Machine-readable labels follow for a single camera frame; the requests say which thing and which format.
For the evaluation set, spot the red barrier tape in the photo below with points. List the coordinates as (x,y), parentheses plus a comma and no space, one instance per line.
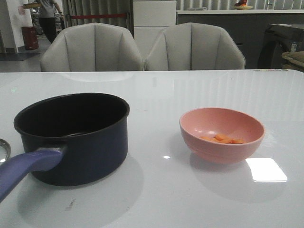
(106,16)

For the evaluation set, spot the orange ham slices pile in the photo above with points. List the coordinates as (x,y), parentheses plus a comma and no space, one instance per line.
(221,138)

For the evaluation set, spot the left grey upholstered chair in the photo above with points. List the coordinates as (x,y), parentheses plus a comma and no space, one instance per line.
(92,47)

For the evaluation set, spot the walking person in background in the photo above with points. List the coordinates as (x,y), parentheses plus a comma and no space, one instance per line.
(47,19)

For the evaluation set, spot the red bin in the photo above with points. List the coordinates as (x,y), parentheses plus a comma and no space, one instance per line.
(29,37)

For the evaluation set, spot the dark blue saucepan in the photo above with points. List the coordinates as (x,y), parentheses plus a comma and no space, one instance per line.
(69,140)

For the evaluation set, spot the white cabinet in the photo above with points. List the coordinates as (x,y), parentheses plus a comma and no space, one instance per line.
(149,17)

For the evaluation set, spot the right grey upholstered chair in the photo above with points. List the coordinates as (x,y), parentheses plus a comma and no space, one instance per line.
(194,46)

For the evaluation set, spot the tan cushion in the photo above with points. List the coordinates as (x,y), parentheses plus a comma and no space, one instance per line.
(293,60)

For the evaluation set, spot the pink plastic bowl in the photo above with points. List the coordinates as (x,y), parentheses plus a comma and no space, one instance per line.
(213,120)

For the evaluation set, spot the fruit plate on counter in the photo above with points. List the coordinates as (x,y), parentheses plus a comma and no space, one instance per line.
(242,5)

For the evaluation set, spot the grey upholstered chair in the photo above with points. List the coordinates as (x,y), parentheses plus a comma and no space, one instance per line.
(194,46)
(92,47)

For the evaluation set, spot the grey counter with white top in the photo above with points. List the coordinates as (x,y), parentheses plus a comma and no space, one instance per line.
(246,27)

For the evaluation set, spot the dark glossy appliance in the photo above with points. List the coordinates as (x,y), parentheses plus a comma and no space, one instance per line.
(280,38)

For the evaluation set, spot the glass lid with blue knob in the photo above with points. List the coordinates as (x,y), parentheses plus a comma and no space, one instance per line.
(5,151)

